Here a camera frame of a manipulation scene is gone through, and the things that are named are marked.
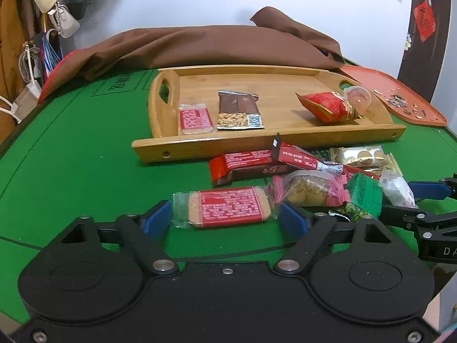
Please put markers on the white flower sticker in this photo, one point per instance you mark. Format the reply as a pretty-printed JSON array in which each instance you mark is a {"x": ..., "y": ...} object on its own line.
[{"x": 407, "y": 41}]

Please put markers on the white clear snack packet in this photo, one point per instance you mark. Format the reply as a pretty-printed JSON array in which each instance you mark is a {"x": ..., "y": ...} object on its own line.
[{"x": 396, "y": 189}]

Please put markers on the orange plastic tray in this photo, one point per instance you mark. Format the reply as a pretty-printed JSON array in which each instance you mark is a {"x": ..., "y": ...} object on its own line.
[{"x": 371, "y": 78}]

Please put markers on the white power adapter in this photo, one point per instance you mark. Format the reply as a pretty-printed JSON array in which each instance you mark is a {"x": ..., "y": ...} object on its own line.
[{"x": 26, "y": 98}]

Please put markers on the blue striped bag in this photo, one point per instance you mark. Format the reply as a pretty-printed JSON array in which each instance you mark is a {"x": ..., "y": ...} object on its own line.
[{"x": 50, "y": 55}]

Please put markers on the red and brown bar packet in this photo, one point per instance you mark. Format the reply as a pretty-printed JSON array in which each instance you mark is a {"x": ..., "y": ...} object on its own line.
[{"x": 242, "y": 162}]

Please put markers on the pile of sunflower seeds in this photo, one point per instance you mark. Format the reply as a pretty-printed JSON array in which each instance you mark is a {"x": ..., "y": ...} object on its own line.
[{"x": 398, "y": 102}]

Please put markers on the wooden tray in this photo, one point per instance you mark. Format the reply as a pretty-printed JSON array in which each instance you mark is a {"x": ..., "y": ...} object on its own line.
[{"x": 278, "y": 89}]

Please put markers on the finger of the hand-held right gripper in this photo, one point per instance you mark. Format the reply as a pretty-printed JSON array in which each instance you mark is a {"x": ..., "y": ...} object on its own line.
[
  {"x": 396, "y": 212},
  {"x": 425, "y": 189}
]

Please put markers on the red paper decoration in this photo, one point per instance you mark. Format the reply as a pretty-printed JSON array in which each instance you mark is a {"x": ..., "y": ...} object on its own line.
[{"x": 425, "y": 19}]

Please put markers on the brown almond snack packet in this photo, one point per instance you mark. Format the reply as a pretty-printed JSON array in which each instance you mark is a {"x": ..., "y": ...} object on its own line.
[{"x": 237, "y": 105}]

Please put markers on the clear jelly cup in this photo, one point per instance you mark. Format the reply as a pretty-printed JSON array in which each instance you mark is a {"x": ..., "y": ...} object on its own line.
[{"x": 359, "y": 97}]

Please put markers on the pink pastry packet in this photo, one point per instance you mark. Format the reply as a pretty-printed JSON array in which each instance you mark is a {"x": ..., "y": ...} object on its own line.
[{"x": 310, "y": 185}]

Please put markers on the green pea snack packet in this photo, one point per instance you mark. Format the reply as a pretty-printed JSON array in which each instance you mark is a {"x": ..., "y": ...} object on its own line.
[{"x": 362, "y": 194}]

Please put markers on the dark door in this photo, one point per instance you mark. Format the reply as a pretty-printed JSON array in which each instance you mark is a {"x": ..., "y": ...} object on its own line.
[{"x": 428, "y": 60}]

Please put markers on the brown cloth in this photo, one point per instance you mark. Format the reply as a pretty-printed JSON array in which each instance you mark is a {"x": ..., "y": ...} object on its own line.
[{"x": 214, "y": 46}]

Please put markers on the red label cracker packet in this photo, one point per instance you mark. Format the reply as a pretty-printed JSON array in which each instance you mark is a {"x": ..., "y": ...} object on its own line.
[
  {"x": 228, "y": 205},
  {"x": 194, "y": 119}
]

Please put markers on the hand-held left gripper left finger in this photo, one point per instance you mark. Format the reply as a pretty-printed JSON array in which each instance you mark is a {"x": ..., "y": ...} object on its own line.
[{"x": 159, "y": 219}]

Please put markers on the red and gold snack packet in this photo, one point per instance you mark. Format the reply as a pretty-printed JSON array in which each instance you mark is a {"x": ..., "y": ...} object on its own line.
[{"x": 326, "y": 107}]

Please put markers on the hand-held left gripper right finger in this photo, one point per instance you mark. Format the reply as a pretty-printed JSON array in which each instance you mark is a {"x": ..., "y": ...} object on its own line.
[{"x": 292, "y": 219}]

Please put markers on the long red stick packet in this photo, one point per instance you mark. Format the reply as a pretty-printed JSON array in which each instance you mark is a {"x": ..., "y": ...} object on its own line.
[{"x": 300, "y": 157}]

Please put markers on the small white pouch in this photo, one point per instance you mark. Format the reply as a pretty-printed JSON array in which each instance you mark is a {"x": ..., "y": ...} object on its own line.
[{"x": 66, "y": 23}]

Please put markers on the gold biscuit packet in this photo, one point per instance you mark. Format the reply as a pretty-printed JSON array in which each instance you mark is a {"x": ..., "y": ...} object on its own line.
[{"x": 360, "y": 156}]

